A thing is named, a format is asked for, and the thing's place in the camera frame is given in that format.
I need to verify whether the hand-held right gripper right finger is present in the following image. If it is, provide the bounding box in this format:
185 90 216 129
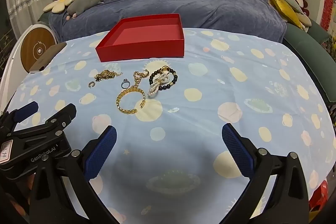
222 124 310 224

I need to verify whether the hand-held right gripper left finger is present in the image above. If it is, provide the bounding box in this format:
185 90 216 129
29 125 118 224

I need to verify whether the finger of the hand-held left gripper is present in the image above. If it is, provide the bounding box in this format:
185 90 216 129
39 103 77 136
0 101 39 132

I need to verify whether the gold wristwatch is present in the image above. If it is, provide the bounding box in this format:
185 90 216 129
95 70 117 82

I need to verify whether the gold chain cuff bracelet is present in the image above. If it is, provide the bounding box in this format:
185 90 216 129
116 88 146 115

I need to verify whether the gold chain necklace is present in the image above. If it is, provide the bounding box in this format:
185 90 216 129
133 71 143 89

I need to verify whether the pearl bracelet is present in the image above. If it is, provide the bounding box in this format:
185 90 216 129
147 74 171 97

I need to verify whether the dark beaded bracelet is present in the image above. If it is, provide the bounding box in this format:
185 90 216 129
149 68 179 90

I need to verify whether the red cardboard box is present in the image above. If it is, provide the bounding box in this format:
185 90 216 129
95 13 185 63

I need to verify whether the printed planet tablecloth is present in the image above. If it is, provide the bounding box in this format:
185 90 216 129
5 27 332 224

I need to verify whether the brown cardboard piece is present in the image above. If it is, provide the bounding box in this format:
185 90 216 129
29 42 67 72

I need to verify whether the white appliance with wooden disc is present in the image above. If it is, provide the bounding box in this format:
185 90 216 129
0 25 57 109

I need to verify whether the flower shaped cushion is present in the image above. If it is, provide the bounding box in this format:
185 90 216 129
43 0 84 14

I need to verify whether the grey plush toy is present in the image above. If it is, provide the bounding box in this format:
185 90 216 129
66 0 104 20

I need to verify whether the green sofa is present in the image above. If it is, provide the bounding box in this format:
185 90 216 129
38 0 336 104

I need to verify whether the beige cushion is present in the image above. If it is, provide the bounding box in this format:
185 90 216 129
299 13 313 28

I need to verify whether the yellow cushion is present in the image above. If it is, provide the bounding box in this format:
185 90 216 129
267 0 305 29

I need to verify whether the red wall hanging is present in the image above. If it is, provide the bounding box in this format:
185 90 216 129
322 0 336 31

